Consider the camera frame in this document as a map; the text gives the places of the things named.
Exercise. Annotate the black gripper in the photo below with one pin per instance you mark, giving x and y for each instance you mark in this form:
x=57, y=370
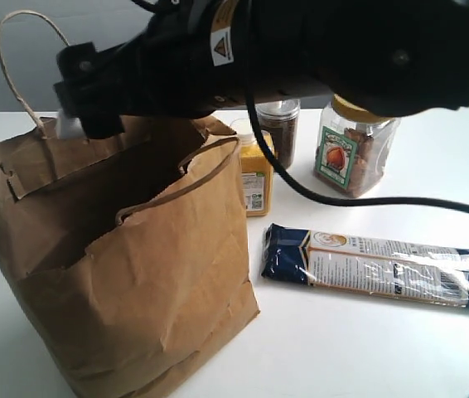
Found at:
x=193, y=58

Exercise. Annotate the brown paper bag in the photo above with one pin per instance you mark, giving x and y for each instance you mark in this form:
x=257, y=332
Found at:
x=128, y=255

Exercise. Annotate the yellow grain bottle white cap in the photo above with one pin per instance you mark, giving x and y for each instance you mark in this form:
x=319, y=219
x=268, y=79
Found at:
x=257, y=173

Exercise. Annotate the clear jar dark contents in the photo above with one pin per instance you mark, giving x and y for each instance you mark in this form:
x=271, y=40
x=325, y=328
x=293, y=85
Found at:
x=279, y=119

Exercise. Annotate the square jar yellow lid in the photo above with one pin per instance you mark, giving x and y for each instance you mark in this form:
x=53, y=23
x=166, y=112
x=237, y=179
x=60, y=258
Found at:
x=352, y=147

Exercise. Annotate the blue noodle packet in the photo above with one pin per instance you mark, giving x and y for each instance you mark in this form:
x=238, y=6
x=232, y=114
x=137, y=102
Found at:
x=385, y=268

